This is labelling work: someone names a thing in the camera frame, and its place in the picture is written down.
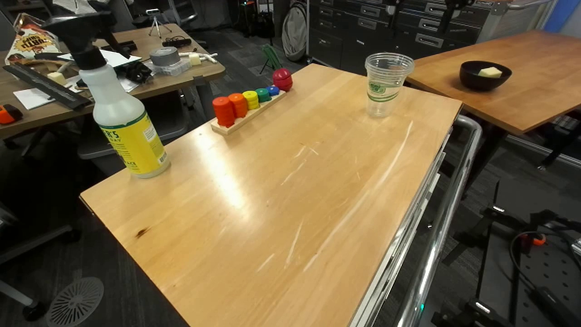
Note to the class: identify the wooden side table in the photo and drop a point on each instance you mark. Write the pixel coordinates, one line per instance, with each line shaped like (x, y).
(527, 102)

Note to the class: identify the black handheld device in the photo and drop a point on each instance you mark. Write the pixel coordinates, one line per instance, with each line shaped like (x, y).
(135, 71)

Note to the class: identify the long black bar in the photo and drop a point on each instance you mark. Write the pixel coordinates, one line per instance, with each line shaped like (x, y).
(46, 85)

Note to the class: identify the orange clip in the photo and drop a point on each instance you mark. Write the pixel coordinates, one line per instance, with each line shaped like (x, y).
(534, 240)

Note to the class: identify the blue panel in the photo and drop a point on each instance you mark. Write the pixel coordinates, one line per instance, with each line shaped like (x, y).
(565, 13)

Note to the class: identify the black bowl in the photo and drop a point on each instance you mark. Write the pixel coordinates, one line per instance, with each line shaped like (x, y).
(474, 82)

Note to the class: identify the black table leg frame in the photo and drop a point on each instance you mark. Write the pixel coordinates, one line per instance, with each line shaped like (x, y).
(490, 156)

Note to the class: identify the printed snack bag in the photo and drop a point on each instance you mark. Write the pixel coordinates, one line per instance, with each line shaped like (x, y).
(33, 40)

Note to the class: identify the grey plastic storage bin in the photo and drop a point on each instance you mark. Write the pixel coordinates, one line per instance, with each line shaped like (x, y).
(514, 18)

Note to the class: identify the small green frame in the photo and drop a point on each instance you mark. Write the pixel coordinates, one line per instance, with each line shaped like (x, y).
(271, 56)

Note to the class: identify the wooden peg toy board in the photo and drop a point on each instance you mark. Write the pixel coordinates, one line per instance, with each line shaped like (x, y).
(242, 123)

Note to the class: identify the silver metal cart rail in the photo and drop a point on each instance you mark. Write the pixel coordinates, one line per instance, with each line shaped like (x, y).
(451, 200)

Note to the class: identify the white paper sheet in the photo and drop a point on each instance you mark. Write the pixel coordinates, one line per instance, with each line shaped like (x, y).
(33, 98)

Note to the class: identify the green toy cylinder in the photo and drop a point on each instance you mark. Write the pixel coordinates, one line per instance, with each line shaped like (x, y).
(264, 94)

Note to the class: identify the black flat remote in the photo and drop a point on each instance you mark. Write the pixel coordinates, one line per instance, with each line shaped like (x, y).
(176, 40)

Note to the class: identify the dark drawer cabinet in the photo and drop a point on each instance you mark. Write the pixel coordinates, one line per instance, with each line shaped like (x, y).
(363, 27)

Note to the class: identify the grey office chair base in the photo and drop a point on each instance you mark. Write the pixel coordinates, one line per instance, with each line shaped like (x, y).
(33, 309)

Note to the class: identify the white plastic piece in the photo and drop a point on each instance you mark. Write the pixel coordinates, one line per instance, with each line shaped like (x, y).
(200, 56)

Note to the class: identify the yellow toy cylinder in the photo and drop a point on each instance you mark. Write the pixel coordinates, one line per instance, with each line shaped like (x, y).
(251, 100)

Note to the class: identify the round grey floor grate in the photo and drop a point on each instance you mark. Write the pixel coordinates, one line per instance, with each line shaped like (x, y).
(75, 302)

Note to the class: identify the round white mesh disc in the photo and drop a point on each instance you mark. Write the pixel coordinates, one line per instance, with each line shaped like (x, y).
(294, 27)

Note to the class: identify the pale yellow block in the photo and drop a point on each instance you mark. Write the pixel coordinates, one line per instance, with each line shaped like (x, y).
(490, 71)

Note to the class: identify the small orange object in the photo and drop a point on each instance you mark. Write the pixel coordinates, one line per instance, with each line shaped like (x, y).
(9, 114)

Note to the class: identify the blue toy cylinder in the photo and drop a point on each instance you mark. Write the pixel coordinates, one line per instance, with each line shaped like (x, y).
(274, 91)

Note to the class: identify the red toy apple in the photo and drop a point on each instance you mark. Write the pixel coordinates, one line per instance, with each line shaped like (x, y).
(282, 80)

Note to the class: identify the cluttered wooden desk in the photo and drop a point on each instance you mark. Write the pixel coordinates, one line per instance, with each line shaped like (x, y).
(182, 74)

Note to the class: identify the white spray bottle yellow label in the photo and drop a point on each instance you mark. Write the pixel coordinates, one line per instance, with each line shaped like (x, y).
(129, 138)

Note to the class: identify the orange toy cylinder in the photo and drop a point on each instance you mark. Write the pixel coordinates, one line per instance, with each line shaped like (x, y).
(238, 104)

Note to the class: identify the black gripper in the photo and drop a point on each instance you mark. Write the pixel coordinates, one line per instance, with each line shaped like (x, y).
(463, 4)

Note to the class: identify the red toy cylinder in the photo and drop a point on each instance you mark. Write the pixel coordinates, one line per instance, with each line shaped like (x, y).
(224, 111)

